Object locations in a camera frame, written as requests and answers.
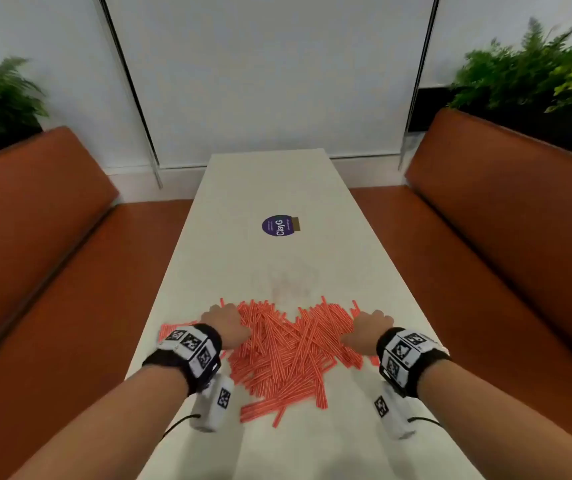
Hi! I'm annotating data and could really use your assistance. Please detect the person's right hand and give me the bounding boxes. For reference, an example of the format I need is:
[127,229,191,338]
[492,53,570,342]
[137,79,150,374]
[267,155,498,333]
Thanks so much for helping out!
[340,310,395,356]

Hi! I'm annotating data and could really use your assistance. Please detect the person's left hand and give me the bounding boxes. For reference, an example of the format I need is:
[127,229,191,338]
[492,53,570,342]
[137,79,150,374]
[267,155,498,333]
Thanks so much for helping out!
[200,304,253,351]

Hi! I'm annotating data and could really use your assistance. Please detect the pile of red striped straws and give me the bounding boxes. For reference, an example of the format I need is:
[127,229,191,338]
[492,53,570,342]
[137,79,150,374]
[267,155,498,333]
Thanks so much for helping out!
[158,296,381,428]

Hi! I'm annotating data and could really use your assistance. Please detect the person's right forearm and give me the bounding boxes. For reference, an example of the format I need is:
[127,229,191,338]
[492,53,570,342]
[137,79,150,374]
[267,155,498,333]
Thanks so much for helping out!
[417,359,572,480]

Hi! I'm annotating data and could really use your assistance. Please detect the person's left forearm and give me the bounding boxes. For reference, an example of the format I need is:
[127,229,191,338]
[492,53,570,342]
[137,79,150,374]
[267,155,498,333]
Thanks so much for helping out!
[8,365,190,480]

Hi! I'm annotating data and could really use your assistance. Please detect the round purple sticker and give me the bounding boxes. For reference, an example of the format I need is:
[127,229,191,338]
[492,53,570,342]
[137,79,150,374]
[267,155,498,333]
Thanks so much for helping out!
[261,215,296,238]

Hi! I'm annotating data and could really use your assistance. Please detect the orange upholstered bench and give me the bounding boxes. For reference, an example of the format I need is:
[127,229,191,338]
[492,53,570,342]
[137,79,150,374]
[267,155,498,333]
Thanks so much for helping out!
[0,126,195,480]
[350,108,572,445]

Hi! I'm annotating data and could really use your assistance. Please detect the white roller blind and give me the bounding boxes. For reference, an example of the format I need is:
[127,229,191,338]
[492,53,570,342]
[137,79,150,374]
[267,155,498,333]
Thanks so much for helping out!
[103,0,439,169]

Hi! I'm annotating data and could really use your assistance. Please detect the green leafy plants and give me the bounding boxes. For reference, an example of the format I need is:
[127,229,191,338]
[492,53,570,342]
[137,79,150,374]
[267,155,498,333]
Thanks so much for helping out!
[447,17,572,126]

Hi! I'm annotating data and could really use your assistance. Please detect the green fern plant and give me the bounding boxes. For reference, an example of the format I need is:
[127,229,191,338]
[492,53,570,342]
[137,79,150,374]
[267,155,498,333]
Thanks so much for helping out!
[0,57,50,139]

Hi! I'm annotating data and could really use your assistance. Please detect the black wrist camera marker band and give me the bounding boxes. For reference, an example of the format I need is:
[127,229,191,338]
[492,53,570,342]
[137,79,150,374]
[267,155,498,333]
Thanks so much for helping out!
[373,327,450,441]
[142,323,236,434]

